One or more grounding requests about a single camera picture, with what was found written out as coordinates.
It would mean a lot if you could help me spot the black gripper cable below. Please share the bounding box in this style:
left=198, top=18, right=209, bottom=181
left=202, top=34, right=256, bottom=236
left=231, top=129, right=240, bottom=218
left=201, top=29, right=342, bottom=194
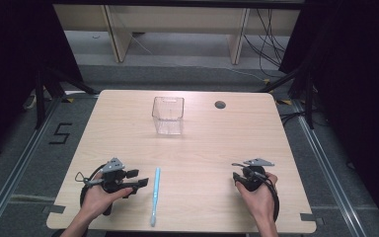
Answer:
left=265, top=179, right=281, bottom=222
left=79, top=163, right=109, bottom=209

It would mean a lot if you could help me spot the black metal stand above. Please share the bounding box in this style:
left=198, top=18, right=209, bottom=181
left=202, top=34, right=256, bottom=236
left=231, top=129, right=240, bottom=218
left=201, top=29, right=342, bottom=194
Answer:
left=34, top=65, right=101, bottom=130
left=259, top=65, right=316, bottom=130

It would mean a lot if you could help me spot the clear plastic container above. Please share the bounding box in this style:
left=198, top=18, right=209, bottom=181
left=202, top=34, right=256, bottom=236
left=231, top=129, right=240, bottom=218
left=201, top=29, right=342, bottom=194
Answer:
left=151, top=96, right=186, bottom=136

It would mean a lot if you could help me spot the light blue toothbrush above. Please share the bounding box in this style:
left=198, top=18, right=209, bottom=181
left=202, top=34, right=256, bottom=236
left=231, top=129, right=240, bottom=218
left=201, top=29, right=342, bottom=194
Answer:
left=149, top=167, right=162, bottom=228

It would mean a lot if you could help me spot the black floor cable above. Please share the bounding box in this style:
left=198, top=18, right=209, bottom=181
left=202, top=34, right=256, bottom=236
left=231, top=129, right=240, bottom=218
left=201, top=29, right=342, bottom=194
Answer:
left=278, top=111, right=311, bottom=127

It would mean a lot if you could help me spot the person's left hand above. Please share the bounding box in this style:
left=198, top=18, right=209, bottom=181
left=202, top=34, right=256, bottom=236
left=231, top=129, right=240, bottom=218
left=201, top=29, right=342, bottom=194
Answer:
left=80, top=179, right=134, bottom=219

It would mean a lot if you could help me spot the metal floor rail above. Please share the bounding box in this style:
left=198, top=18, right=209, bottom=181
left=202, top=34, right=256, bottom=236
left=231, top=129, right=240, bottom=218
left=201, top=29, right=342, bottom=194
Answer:
left=0, top=96, right=63, bottom=237
left=290, top=98, right=368, bottom=237

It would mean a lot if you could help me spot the thin white floor cable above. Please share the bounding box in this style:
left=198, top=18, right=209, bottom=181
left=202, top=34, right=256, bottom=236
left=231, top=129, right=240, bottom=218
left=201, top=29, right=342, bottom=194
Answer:
left=190, top=63, right=268, bottom=82

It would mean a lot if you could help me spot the bundle of black cables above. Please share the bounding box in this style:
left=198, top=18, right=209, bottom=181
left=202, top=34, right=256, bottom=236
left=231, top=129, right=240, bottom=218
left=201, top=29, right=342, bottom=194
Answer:
left=242, top=8, right=288, bottom=79

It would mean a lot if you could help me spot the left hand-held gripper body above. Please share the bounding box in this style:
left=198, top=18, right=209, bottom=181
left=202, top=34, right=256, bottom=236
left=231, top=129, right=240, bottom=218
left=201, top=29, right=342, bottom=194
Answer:
left=84, top=157, right=136, bottom=217

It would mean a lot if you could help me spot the beige wooden desk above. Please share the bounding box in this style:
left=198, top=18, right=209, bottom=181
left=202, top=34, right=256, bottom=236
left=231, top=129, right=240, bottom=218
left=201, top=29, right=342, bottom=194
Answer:
left=52, top=3, right=302, bottom=66

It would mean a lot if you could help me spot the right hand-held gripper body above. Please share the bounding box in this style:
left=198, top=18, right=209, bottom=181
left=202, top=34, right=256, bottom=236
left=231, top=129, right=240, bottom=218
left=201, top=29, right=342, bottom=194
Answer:
left=231, top=157, right=275, bottom=193

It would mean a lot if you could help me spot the person's right hand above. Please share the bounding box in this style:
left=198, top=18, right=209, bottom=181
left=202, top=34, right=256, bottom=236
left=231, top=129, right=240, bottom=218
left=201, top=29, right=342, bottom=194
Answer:
left=235, top=172, right=279, bottom=225

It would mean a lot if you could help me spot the black curtain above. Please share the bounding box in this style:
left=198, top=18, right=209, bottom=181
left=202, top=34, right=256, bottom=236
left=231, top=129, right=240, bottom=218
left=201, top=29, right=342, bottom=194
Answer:
left=278, top=0, right=379, bottom=236
left=0, top=0, right=84, bottom=167

